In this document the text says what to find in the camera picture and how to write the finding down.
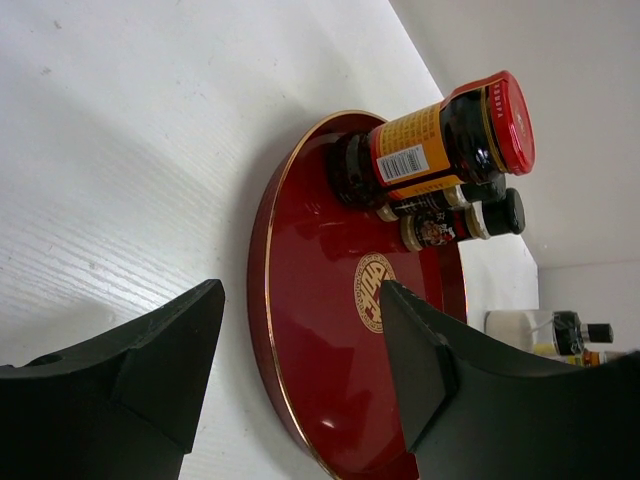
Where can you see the black-cap white bottle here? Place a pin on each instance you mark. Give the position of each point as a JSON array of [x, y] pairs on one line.
[[546, 333]]

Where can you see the large red-lid sauce jar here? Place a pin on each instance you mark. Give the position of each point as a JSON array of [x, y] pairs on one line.
[[478, 132]]

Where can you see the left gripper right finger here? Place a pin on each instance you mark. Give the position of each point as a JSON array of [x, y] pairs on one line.
[[472, 407]]

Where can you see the small black-cap spice bottle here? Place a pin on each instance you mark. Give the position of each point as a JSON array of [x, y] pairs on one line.
[[451, 198]]

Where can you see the gold-cap yellow oil bottle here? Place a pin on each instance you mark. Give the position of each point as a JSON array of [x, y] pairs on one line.
[[591, 358]]

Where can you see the red round lacquer tray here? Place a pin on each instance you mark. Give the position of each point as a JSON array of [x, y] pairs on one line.
[[315, 268]]

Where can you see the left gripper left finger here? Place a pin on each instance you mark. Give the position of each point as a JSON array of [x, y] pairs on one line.
[[122, 405]]

